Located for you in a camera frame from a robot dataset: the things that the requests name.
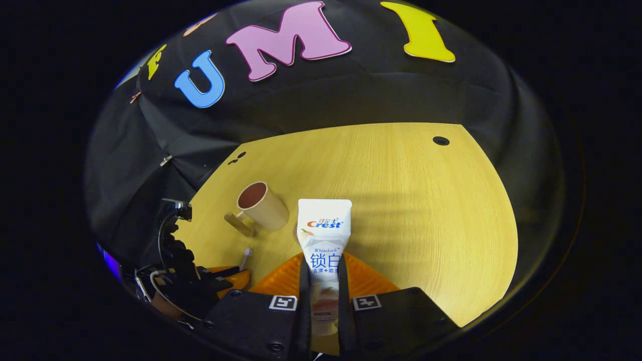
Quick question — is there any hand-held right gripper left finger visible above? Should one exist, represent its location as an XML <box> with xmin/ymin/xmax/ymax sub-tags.
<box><xmin>201</xmin><ymin>252</ymin><xmax>312</xmax><ymax>361</ymax></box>

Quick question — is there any beige cup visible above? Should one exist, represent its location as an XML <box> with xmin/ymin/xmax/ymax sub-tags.
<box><xmin>224</xmin><ymin>182</ymin><xmax>290</xmax><ymax>238</ymax></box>

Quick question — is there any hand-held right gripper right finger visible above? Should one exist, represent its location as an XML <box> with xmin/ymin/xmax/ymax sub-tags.
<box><xmin>337</xmin><ymin>252</ymin><xmax>460</xmax><ymax>361</ymax></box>

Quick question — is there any white toothpaste tube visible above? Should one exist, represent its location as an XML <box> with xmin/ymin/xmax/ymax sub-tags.
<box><xmin>297</xmin><ymin>199</ymin><xmax>353</xmax><ymax>337</ymax></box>

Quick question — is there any blue purple lit object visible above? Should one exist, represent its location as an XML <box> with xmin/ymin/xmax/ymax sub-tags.
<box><xmin>97</xmin><ymin>243</ymin><xmax>123</xmax><ymax>282</ymax></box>

